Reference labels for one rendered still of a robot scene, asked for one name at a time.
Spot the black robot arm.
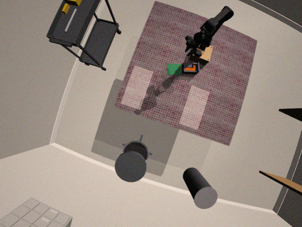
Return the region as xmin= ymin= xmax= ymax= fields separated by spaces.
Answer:
xmin=186 ymin=6 xmax=234 ymax=51

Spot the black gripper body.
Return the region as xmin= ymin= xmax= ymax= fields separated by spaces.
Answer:
xmin=185 ymin=36 xmax=203 ymax=57

